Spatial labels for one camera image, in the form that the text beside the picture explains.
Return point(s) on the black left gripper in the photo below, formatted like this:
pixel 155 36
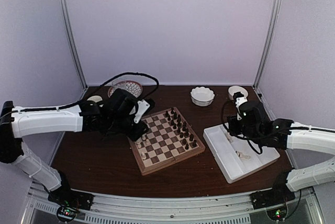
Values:
pixel 136 134

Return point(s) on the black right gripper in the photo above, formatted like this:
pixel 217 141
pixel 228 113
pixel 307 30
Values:
pixel 233 129

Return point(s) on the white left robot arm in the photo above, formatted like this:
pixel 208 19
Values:
pixel 19 122

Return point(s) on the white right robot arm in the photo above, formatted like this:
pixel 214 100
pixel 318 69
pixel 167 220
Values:
pixel 310 147

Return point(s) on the pile of white chess pieces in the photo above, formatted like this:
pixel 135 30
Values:
pixel 238 153

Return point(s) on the wooden chess board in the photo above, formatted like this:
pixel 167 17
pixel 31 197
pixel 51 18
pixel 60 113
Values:
pixel 165 149

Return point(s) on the dark chess pieces row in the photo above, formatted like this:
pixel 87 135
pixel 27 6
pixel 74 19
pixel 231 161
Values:
pixel 178 125

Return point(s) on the cream ceramic mug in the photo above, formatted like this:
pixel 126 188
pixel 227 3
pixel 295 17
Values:
pixel 95 98

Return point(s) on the patterned brown rim plate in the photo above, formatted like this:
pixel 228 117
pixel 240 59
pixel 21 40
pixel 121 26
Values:
pixel 133 88

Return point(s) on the clear drinking glass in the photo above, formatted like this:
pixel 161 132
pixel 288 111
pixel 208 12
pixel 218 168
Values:
pixel 119 83

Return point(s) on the white plastic divided tray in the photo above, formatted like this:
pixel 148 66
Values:
pixel 234 157

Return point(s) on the cream round bowl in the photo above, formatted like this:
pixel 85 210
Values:
pixel 234 89

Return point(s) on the white scalloped bowl black rim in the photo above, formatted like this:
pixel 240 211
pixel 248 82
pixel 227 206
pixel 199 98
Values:
pixel 202 96

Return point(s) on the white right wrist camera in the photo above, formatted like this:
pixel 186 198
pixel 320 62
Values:
pixel 239 99

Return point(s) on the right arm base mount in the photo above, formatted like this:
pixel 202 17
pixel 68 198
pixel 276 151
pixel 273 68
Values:
pixel 275 199

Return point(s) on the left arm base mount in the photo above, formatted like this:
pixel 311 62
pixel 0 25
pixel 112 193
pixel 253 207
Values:
pixel 70 202

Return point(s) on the right aluminium frame post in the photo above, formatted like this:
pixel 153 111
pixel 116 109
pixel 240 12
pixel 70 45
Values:
pixel 275 12

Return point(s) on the aluminium frame post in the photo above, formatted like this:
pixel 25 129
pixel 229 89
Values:
pixel 72 44
pixel 275 12

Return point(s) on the left aluminium frame post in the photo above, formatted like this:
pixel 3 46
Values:
pixel 72 44

